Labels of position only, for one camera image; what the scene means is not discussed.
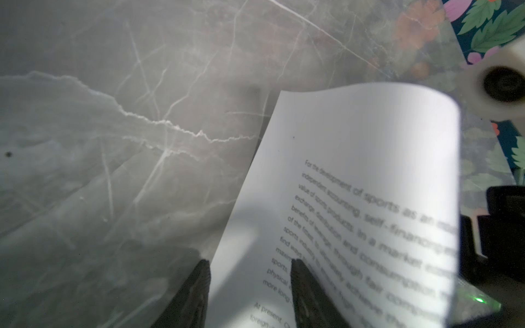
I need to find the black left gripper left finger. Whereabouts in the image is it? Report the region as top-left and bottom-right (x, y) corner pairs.
(150, 260), (211, 328)

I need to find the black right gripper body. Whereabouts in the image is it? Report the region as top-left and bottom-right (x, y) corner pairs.
(459, 186), (524, 283)

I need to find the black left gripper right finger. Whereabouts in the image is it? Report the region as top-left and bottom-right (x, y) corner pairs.
(291, 259), (350, 328)

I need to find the white printed paper sheet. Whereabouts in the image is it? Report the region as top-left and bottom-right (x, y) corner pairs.
(206, 83), (460, 327)

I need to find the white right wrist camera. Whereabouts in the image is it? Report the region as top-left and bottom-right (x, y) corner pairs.
(457, 36), (524, 135)

